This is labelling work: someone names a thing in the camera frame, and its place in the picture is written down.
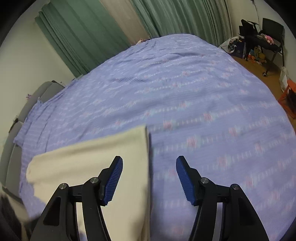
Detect cream white pants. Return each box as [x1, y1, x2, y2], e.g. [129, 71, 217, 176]
[26, 126, 150, 240]

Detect grey padded headboard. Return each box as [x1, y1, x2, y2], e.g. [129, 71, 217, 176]
[0, 80, 67, 202]

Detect purple floral bed sheet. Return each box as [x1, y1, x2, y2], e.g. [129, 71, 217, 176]
[15, 34, 295, 240]

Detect orange plastic stool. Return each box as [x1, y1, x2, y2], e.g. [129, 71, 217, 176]
[278, 79, 295, 119]

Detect green curtains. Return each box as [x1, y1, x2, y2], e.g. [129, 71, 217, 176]
[35, 0, 233, 77]

